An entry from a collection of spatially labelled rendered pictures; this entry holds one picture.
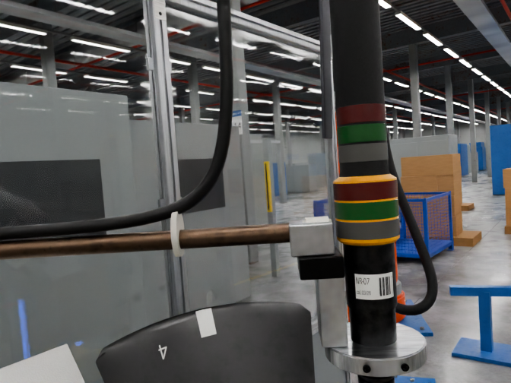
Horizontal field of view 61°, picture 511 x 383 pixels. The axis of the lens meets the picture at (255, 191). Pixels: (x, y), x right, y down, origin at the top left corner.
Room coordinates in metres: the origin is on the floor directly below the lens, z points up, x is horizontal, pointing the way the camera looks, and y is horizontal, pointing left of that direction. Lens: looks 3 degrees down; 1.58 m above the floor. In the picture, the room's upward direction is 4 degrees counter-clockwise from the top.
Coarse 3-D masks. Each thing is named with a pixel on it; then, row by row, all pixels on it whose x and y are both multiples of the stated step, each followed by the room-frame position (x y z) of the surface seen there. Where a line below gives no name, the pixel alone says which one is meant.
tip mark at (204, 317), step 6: (198, 312) 0.46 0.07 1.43; (204, 312) 0.46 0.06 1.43; (210, 312) 0.46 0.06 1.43; (198, 318) 0.45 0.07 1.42; (204, 318) 0.45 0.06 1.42; (210, 318) 0.45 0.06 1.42; (198, 324) 0.45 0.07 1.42; (204, 324) 0.45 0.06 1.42; (210, 324) 0.45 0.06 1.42; (204, 330) 0.44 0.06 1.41; (210, 330) 0.44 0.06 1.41; (204, 336) 0.44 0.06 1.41
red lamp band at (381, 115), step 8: (360, 104) 0.29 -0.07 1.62; (368, 104) 0.29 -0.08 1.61; (376, 104) 0.29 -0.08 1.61; (384, 104) 0.29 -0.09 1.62; (336, 112) 0.30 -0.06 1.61; (344, 112) 0.29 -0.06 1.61; (352, 112) 0.29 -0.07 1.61; (360, 112) 0.29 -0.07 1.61; (368, 112) 0.29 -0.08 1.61; (376, 112) 0.29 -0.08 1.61; (384, 112) 0.29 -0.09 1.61; (336, 120) 0.30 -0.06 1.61; (344, 120) 0.29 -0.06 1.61; (352, 120) 0.29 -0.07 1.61; (360, 120) 0.29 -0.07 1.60; (368, 120) 0.29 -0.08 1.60; (376, 120) 0.29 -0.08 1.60; (384, 120) 0.29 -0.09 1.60
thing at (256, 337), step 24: (192, 312) 0.46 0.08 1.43; (216, 312) 0.46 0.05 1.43; (240, 312) 0.46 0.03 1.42; (264, 312) 0.46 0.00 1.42; (288, 312) 0.47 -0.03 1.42; (144, 336) 0.44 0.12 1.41; (168, 336) 0.44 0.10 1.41; (192, 336) 0.44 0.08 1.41; (216, 336) 0.44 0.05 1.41; (240, 336) 0.44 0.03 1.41; (264, 336) 0.44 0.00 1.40; (288, 336) 0.44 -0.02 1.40; (312, 336) 0.45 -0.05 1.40; (96, 360) 0.42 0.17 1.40; (120, 360) 0.42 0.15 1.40; (144, 360) 0.42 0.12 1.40; (192, 360) 0.42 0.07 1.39; (216, 360) 0.42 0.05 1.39; (240, 360) 0.42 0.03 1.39; (264, 360) 0.42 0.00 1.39; (288, 360) 0.42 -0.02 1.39; (312, 360) 0.42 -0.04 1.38
